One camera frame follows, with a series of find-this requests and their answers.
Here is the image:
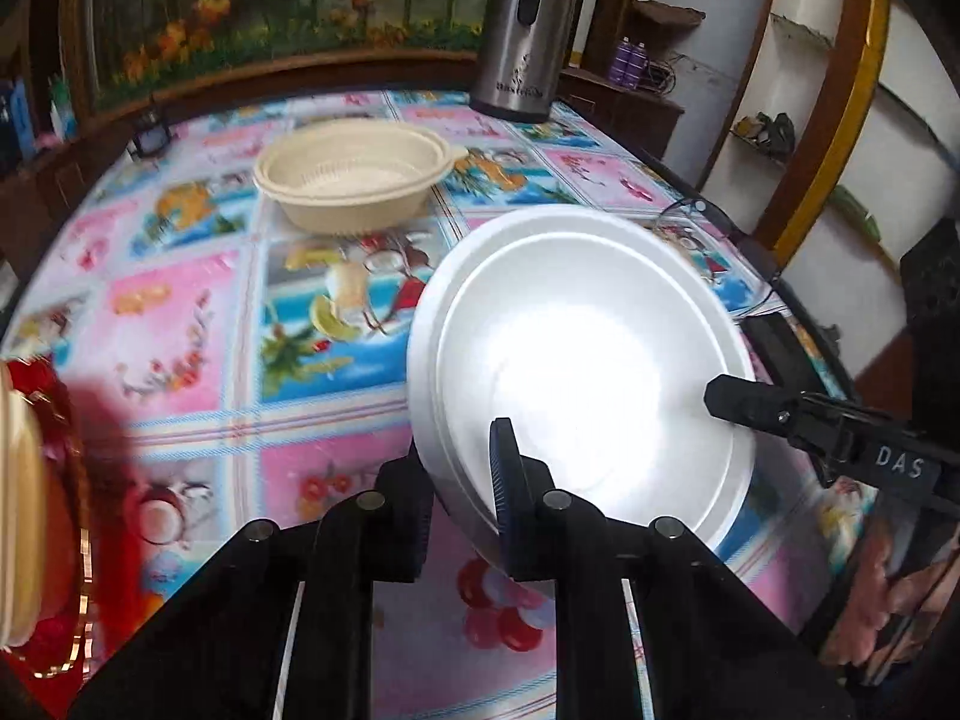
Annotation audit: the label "dark green yellow bundle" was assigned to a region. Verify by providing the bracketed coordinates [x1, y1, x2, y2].
[731, 111, 797, 158]

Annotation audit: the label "white plate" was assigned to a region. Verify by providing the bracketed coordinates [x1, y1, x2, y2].
[405, 204, 758, 563]

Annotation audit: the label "stainless steel thermos jug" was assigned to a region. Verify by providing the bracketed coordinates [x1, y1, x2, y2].
[469, 0, 582, 121]

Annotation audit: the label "blue bottle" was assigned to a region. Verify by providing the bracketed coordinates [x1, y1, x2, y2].
[9, 79, 35, 158]

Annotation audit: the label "tangled cables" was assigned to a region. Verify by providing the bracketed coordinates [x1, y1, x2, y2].
[646, 52, 687, 98]

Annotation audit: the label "wooden side cabinet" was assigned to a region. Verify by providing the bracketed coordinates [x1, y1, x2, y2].
[559, 64, 687, 162]

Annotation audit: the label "eyeglasses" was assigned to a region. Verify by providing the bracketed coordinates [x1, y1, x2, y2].
[649, 195, 788, 316]

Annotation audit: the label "gold trimmed wooden arch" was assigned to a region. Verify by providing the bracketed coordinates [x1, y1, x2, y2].
[750, 0, 897, 271]

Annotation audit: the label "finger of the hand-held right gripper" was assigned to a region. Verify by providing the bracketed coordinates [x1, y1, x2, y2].
[741, 313, 837, 395]
[703, 373, 848, 458]

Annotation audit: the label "cream disposable bowl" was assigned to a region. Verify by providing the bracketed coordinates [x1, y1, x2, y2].
[0, 382, 50, 650]
[253, 118, 470, 235]

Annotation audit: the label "small red plate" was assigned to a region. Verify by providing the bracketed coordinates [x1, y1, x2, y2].
[0, 371, 97, 680]

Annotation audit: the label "white bottle with green cap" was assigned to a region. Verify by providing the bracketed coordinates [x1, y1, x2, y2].
[49, 75, 76, 140]

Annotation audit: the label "small black device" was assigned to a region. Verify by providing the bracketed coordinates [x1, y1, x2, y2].
[131, 94, 173, 160]

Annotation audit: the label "curved wooden counter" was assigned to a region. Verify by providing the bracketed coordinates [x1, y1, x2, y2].
[0, 45, 485, 188]

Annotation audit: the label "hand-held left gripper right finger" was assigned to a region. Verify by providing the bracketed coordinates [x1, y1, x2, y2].
[487, 418, 860, 720]

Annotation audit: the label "artificial flower display case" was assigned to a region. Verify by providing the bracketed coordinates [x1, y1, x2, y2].
[64, 0, 511, 110]

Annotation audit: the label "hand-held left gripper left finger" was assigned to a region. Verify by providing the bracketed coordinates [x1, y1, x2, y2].
[71, 439, 437, 720]

